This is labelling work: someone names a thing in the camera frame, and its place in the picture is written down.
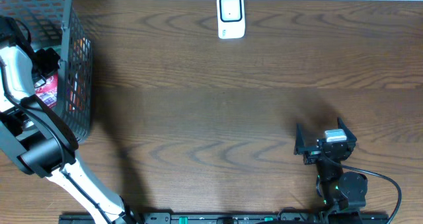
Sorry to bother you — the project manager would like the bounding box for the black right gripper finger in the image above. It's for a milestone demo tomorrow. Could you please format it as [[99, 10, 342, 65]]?
[[337, 117, 357, 141], [294, 124, 305, 151]]

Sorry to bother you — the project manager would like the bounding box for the red purple snack packet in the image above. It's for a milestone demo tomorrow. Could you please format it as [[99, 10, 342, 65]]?
[[35, 73, 58, 108]]

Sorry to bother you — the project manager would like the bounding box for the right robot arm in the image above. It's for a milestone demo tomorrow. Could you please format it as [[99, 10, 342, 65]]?
[[293, 118, 367, 223]]

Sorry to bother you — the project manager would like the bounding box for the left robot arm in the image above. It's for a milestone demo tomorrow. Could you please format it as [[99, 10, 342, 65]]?
[[1, 17, 144, 223]]

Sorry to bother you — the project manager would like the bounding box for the white barcode scanner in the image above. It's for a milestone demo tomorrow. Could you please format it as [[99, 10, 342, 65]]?
[[216, 0, 246, 40]]

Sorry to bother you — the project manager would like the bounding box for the grey plastic mesh basket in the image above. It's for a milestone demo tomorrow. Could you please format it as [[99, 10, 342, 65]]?
[[1, 0, 93, 143]]

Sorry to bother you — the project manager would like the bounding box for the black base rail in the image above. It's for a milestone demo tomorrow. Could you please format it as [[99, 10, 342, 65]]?
[[58, 211, 390, 224]]

